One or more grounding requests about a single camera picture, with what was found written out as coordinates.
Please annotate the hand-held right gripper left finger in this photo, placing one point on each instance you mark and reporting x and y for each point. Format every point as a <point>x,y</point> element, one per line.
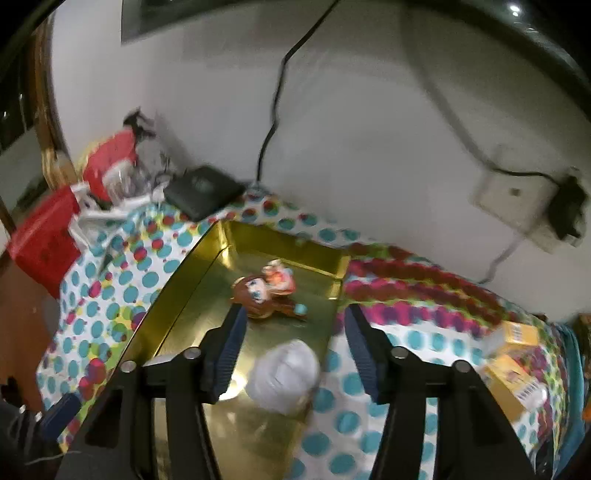
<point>231,350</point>

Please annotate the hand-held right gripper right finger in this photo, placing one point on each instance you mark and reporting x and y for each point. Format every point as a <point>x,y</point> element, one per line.
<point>364,355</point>

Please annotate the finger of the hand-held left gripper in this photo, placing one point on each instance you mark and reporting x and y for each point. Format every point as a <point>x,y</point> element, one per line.
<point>60,414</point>

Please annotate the white paper ball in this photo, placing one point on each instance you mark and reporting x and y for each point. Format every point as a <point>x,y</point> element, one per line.
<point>281,374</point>

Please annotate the gold rectangular tray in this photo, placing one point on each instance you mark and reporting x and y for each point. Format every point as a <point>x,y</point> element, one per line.
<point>203,295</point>

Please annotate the large yellow box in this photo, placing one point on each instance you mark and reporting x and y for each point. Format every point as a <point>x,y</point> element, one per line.
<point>508,381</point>

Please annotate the small yellow box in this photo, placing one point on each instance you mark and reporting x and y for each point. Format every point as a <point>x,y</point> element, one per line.
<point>517,334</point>

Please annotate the polka dot tablecloth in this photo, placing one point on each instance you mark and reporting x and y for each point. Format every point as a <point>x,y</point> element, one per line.
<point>415,323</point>

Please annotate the brown toy figurine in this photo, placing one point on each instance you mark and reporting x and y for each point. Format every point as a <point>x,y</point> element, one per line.
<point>258,295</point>

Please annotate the black router box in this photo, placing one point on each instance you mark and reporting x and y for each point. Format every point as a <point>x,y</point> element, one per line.
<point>203,189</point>

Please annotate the red gift bag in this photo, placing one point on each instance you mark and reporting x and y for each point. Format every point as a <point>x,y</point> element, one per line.
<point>41,244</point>

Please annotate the clear plastic jar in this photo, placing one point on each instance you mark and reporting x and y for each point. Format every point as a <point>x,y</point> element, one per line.
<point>122,181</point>

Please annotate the blue bin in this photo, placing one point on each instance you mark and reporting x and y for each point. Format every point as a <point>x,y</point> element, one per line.
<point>579,406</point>

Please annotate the red flat packet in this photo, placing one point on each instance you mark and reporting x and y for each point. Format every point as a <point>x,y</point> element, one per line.
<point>111,152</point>

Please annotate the clear spray bottle black trigger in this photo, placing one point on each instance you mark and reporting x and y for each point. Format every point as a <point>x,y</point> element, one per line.
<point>136,121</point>

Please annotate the black power adapter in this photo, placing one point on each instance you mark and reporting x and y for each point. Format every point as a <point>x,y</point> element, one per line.
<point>565,207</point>

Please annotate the white wall socket plate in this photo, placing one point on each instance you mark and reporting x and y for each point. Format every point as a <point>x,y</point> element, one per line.
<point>508,194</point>

